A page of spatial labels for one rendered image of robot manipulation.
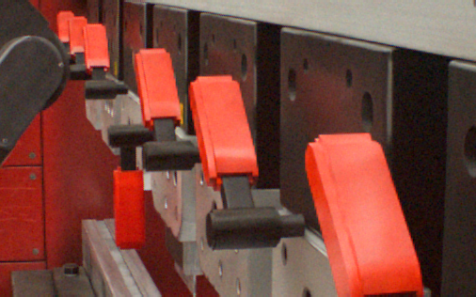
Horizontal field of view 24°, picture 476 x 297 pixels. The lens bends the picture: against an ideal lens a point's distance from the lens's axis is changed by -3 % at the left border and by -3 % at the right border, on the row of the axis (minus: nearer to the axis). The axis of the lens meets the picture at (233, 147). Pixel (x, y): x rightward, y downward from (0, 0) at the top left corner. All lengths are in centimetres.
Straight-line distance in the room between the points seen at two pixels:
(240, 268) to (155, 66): 17
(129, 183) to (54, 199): 103
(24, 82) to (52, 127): 121
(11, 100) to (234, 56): 14
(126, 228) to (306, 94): 41
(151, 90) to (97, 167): 120
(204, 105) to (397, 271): 23
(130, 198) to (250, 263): 29
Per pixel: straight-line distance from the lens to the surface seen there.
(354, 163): 34
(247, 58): 60
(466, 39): 34
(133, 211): 88
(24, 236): 192
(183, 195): 80
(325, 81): 47
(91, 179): 191
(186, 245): 101
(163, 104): 71
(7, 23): 70
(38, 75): 68
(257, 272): 61
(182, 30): 79
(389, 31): 40
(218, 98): 53
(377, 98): 41
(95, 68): 110
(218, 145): 51
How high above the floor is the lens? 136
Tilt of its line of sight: 9 degrees down
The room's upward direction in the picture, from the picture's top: straight up
